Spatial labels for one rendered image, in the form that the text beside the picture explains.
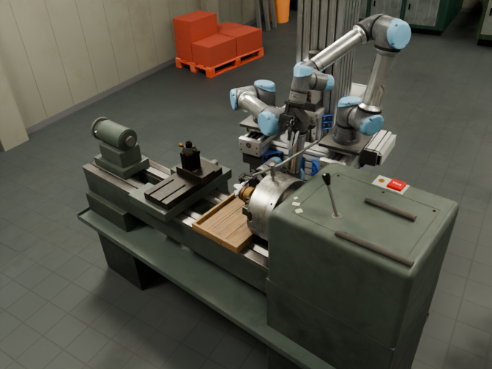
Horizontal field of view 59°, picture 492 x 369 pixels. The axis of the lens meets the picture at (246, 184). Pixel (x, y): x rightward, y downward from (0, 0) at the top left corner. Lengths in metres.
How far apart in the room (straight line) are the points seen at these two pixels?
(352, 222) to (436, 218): 0.31
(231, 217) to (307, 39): 1.02
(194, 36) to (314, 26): 4.35
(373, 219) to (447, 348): 1.45
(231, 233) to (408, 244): 0.91
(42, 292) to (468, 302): 2.88
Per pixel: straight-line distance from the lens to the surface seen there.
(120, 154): 2.69
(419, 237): 1.68
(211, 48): 6.40
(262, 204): 1.87
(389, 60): 2.13
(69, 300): 3.33
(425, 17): 8.46
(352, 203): 1.78
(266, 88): 2.45
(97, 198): 2.96
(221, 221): 2.26
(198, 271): 2.49
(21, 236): 4.03
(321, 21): 2.40
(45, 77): 5.70
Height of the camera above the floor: 2.32
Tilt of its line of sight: 35 degrees down
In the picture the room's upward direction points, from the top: 3 degrees counter-clockwise
